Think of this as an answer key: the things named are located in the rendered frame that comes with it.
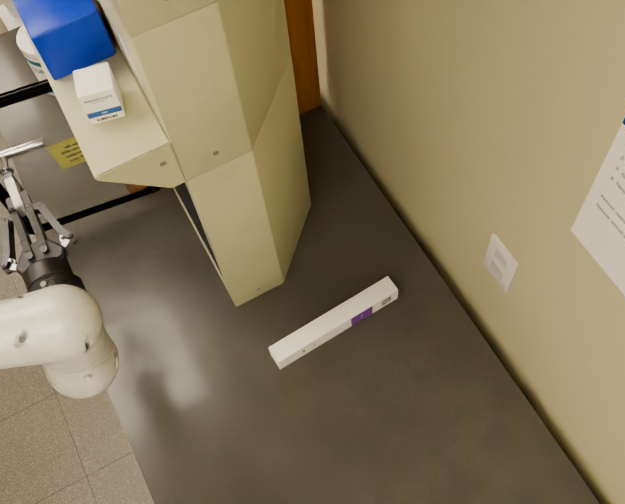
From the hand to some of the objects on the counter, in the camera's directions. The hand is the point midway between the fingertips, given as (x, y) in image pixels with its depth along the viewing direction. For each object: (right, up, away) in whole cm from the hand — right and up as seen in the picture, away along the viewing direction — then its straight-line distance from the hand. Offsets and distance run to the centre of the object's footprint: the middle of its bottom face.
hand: (16, 196), depth 130 cm
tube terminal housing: (+39, -3, +33) cm, 52 cm away
